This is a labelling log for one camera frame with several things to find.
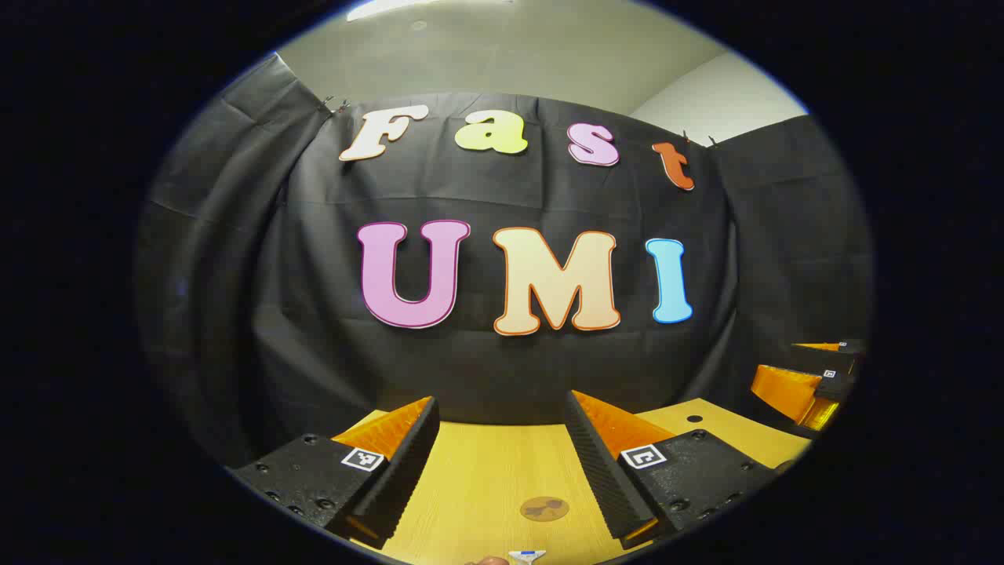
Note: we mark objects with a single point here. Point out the white toothpaste tube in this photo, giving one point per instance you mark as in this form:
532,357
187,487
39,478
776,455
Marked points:
527,555

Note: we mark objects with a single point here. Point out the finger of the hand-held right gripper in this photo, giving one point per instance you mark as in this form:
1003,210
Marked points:
784,388
847,346

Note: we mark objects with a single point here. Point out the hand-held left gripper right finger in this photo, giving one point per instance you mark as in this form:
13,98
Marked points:
604,463

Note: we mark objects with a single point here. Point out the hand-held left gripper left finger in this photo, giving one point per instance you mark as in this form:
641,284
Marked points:
396,463

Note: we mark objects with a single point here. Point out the ceiling light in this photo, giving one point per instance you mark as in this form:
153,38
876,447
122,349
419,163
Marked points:
384,6

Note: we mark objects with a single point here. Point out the black backdrop cloth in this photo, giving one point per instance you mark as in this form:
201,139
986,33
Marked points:
486,196

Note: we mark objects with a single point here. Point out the wooden desktop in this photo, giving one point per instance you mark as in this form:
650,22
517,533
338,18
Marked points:
486,471

